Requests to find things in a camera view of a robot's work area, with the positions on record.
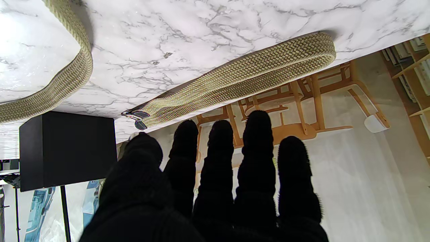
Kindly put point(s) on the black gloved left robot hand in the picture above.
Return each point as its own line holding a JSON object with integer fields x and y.
{"x": 141, "y": 201}

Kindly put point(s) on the black belt storage box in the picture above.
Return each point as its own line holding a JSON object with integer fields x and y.
{"x": 67, "y": 149}

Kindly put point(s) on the beige woven belt double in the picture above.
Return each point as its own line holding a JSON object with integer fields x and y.
{"x": 67, "y": 77}
{"x": 248, "y": 72}

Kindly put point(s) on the black backdrop stand pole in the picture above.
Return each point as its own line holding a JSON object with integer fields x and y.
{"x": 65, "y": 215}

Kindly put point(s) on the blue printed banner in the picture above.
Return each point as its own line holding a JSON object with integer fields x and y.
{"x": 38, "y": 208}

